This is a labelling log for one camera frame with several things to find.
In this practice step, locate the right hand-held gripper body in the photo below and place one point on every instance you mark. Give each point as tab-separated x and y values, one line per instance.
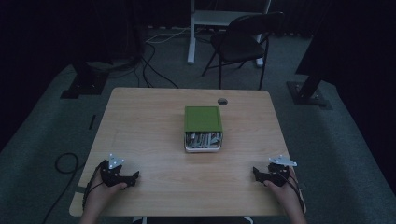
278	174

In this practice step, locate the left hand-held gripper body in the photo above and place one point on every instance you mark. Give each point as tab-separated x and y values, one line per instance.
111	178

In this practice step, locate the metal tray with items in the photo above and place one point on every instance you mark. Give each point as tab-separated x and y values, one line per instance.
203	150

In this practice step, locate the green box lid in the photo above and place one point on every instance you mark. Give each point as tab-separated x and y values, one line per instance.
203	118

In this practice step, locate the person's left hand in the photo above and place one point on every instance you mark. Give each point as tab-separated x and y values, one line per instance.
101	194

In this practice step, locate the person's right hand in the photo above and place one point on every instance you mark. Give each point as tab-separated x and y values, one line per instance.
285	194

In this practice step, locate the grey tape strip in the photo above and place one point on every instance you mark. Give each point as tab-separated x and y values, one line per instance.
80	189

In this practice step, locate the white table foot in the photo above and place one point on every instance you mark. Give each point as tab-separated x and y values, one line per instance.
140	220
248	220

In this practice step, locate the small black bar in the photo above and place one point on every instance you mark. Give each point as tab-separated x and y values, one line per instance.
92	122

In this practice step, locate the pile of small batteries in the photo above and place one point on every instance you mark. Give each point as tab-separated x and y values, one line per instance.
203	140

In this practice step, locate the round grey table grommet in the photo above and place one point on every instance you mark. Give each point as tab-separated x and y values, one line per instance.
222	101

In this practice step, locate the black stand base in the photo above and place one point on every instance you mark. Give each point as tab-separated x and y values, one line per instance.
85	84
308	95

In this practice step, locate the black folding chair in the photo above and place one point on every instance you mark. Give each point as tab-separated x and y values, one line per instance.
239	46

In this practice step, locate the white desk frame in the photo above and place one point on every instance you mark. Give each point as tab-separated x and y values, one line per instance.
202	18

